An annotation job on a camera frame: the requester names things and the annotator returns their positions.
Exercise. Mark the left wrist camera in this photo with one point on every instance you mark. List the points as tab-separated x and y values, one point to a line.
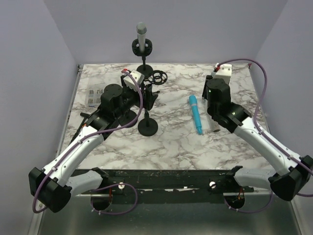
132	79

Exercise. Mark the glitter microphone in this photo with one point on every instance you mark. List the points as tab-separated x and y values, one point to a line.
214	126

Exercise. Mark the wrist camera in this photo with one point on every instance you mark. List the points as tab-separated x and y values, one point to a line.
223	71
132	79

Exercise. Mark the black front mounting rail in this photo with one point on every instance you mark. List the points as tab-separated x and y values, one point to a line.
122	187

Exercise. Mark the silver microphone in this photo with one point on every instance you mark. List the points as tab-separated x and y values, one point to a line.
141	30

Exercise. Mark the blue microphone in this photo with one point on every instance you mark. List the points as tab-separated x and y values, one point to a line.
196	116

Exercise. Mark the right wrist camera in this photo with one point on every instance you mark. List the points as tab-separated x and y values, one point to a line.
223	71

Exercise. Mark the black tripod shock-mount stand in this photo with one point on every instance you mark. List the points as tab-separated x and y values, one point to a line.
157	77

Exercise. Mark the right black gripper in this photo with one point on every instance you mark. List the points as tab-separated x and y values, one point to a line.
204	91

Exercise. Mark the black round-base clip stand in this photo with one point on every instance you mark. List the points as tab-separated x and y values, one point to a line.
148	126

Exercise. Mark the black round-base shock-mount stand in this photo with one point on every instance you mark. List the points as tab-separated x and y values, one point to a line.
144	69

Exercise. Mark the clear plastic screw box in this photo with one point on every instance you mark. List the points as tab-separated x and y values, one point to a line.
93	95

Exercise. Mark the black T-handle tool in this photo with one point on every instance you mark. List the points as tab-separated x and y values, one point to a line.
85	116

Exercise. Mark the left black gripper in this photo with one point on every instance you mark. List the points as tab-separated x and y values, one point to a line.
150	99

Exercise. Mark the black round-base holder stand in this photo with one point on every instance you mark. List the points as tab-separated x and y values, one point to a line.
127	118

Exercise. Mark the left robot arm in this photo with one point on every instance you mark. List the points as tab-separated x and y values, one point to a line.
53	186

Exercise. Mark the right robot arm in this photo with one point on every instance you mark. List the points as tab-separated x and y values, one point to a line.
291	171

